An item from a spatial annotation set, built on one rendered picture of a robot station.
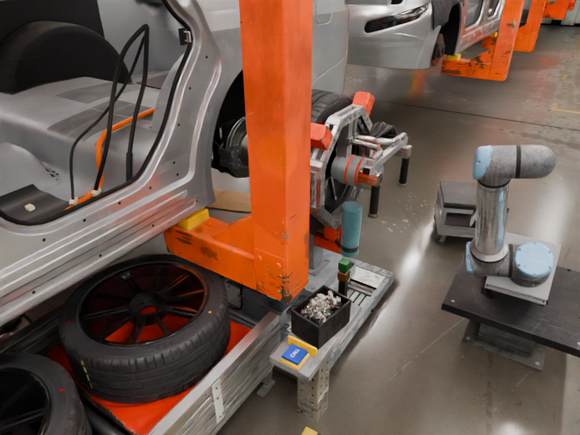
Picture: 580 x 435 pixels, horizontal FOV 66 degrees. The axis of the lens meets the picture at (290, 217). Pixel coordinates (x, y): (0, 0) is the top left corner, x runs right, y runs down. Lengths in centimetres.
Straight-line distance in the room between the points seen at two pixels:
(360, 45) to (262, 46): 313
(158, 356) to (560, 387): 179
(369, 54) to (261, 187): 310
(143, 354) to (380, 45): 353
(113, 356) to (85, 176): 89
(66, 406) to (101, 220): 60
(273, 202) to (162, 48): 262
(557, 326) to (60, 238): 202
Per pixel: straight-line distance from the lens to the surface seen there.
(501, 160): 168
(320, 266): 246
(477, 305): 228
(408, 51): 453
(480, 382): 236
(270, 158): 149
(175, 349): 171
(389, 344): 240
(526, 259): 213
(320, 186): 187
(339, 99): 205
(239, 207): 351
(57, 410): 166
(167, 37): 397
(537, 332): 225
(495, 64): 547
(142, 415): 185
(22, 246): 158
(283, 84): 138
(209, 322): 177
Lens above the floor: 171
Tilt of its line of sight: 31 degrees down
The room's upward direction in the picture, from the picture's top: 1 degrees counter-clockwise
